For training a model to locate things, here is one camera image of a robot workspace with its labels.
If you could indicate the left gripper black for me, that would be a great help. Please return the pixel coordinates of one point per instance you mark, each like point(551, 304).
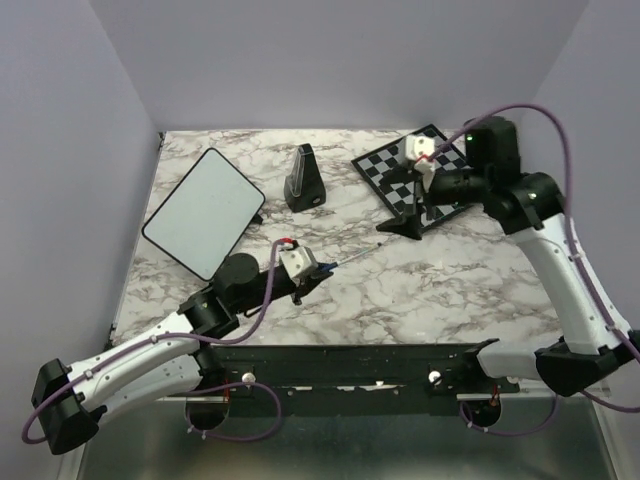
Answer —
point(310, 283)

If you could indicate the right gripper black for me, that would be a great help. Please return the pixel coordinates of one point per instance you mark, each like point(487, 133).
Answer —
point(407, 225)

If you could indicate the blue whiteboard marker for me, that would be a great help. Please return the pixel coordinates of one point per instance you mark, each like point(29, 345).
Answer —
point(358, 254)

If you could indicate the whiteboard with black frame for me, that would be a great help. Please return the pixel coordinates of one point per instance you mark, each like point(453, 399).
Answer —
point(203, 218)

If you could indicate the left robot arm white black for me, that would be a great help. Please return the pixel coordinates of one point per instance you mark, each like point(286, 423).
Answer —
point(71, 401)

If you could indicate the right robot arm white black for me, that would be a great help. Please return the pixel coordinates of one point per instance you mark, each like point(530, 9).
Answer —
point(532, 212)

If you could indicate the black grey chessboard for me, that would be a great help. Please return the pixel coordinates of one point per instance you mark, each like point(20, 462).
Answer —
point(389, 159)

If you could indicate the black metronome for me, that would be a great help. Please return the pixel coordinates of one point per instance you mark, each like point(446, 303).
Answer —
point(304, 188)

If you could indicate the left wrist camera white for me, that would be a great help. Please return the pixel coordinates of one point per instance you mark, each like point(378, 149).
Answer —
point(295, 262)

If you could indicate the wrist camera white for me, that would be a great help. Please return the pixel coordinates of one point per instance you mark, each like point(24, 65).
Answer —
point(295, 262)
point(419, 160)

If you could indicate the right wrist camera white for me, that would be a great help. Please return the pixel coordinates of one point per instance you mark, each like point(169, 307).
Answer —
point(419, 160)

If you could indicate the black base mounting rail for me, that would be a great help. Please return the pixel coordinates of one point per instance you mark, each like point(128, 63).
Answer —
point(313, 381)

